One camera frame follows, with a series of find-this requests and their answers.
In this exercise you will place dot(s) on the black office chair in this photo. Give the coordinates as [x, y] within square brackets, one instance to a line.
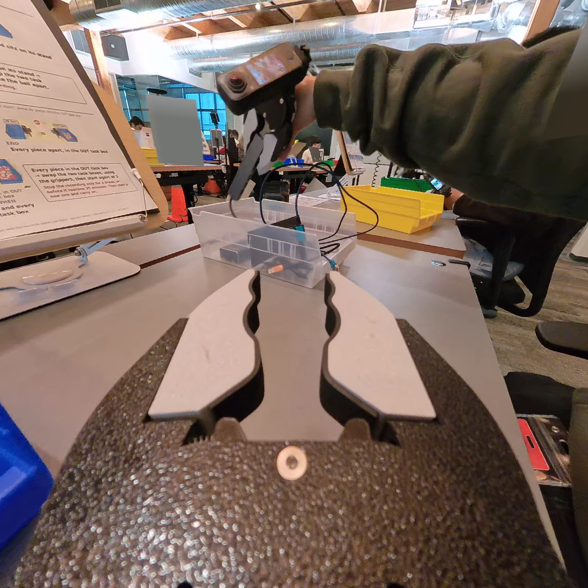
[491, 266]

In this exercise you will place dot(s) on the red badge card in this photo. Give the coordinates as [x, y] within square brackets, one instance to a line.
[535, 445]

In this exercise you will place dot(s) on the blue plastic bin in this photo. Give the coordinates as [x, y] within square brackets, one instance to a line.
[18, 477]

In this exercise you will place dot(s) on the black adapter block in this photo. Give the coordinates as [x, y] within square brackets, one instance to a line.
[234, 254]

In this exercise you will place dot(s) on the black-legged desk with wooden edge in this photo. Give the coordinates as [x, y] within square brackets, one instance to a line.
[193, 169]

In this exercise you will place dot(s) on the black wall speaker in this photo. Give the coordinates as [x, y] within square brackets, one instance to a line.
[115, 47]

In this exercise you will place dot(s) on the metal desk grommet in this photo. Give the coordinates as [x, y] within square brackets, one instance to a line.
[438, 263]

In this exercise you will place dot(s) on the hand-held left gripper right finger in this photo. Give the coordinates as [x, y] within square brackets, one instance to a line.
[376, 367]

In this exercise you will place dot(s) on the metal stand base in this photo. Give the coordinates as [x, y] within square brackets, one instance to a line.
[69, 285]

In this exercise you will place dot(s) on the printed instruction sheet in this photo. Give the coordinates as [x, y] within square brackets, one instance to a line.
[55, 138]

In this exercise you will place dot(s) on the clear plastic bin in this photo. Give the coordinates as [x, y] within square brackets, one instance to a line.
[216, 225]

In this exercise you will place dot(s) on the small wooden document stand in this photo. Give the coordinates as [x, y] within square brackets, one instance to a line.
[351, 154]

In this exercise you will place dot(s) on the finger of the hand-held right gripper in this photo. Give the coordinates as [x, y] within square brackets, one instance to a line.
[248, 160]

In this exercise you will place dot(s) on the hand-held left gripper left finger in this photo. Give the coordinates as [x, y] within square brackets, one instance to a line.
[206, 363]

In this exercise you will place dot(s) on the green plastic bin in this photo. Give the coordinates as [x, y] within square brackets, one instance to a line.
[404, 183]

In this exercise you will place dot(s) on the small yellow bin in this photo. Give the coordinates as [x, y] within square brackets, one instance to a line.
[151, 156]

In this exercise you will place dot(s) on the person's right hand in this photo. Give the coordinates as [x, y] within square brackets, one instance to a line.
[307, 108]

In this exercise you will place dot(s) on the yellow plastic bin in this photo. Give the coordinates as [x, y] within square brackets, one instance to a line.
[390, 206]

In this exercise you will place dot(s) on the orange traffic cone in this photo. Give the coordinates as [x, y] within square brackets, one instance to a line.
[178, 206]

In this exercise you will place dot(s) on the black chair armrest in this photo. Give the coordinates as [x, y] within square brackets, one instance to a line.
[565, 340]

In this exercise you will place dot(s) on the instruction sheet on stand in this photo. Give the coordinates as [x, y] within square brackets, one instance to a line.
[138, 151]

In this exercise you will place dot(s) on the silver ventilation duct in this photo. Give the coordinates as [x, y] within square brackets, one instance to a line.
[275, 43]

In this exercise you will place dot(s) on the grey desk with wooden edge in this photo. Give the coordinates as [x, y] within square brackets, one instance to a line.
[422, 241]

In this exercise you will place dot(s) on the person's right forearm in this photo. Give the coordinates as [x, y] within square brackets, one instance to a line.
[459, 115]

